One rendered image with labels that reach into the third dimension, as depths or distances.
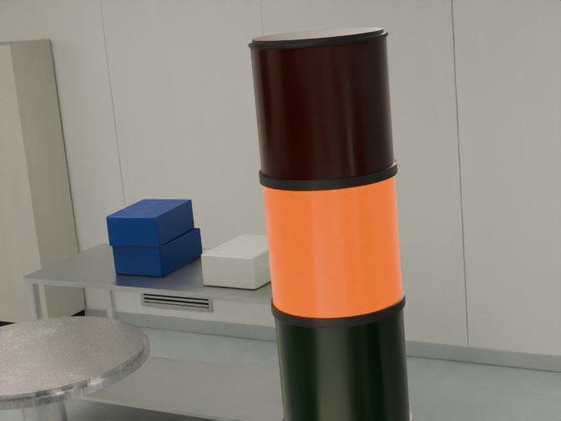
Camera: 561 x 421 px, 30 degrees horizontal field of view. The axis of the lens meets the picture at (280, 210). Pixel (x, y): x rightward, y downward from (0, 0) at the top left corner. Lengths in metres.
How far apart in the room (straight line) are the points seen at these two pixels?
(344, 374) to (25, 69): 6.91
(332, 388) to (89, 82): 6.96
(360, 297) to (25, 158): 6.89
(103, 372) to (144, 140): 3.21
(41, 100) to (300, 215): 7.01
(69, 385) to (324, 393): 3.69
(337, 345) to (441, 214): 5.83
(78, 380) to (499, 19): 3.11
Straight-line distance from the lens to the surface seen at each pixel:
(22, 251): 7.47
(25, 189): 7.30
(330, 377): 0.38
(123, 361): 4.21
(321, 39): 0.36
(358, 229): 0.37
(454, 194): 6.15
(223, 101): 6.71
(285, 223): 0.37
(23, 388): 4.11
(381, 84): 0.37
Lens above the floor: 2.37
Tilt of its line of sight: 13 degrees down
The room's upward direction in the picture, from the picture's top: 5 degrees counter-clockwise
